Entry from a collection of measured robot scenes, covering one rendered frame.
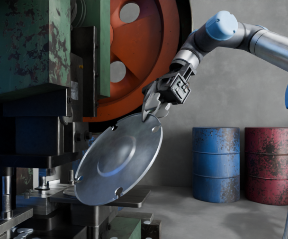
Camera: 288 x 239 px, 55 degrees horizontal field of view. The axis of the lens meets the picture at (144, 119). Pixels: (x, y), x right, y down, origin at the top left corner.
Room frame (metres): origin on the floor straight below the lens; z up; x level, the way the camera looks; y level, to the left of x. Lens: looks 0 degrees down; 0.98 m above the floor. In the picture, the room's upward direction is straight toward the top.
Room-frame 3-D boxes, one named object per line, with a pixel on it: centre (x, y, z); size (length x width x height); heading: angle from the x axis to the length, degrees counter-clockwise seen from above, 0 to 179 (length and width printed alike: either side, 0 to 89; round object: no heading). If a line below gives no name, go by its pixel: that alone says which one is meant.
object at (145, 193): (0.76, 0.11, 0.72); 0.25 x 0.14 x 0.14; 78
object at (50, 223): (0.80, 0.29, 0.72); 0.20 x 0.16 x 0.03; 168
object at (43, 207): (0.80, 0.28, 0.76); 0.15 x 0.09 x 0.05; 168
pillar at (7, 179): (0.73, 0.36, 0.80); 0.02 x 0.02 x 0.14
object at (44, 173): (0.80, 0.28, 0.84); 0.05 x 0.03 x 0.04; 168
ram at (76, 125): (0.79, 0.25, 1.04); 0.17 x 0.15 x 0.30; 78
